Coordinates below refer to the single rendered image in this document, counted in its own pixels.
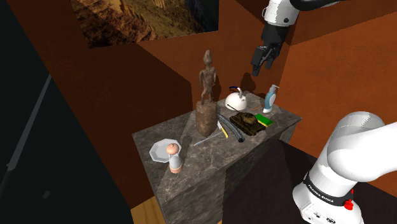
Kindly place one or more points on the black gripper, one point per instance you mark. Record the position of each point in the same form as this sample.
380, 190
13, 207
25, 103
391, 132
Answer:
273, 34

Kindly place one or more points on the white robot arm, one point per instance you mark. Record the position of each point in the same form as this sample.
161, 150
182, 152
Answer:
350, 152

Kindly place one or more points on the blue and white pump bottle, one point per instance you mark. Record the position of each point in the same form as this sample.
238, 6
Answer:
268, 100

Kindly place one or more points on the orange pencil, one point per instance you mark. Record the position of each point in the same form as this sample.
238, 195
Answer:
257, 107

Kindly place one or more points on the white kettle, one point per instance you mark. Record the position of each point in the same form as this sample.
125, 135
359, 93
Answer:
235, 101

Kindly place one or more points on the green and yellow sponge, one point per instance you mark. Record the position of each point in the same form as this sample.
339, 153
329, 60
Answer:
264, 120

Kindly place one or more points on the olive toy tank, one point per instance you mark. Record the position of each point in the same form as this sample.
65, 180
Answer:
246, 121

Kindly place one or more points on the long black curved blade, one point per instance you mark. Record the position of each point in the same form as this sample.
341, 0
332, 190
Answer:
233, 129

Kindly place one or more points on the brown wooden figure statue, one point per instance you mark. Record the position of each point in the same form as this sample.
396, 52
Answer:
206, 119

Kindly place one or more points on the thin grey metal rod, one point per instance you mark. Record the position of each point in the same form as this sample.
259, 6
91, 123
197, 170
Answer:
207, 139

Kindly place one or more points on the dark robot stand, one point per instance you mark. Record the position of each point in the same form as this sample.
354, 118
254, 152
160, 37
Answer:
263, 192

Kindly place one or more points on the pink and grey pepper mill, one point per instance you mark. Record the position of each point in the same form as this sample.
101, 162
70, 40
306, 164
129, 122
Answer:
175, 163

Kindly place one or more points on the white octagonal plate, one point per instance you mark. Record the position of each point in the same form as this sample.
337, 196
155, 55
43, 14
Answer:
158, 152

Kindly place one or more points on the landscape wall picture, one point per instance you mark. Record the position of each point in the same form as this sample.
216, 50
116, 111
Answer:
145, 18

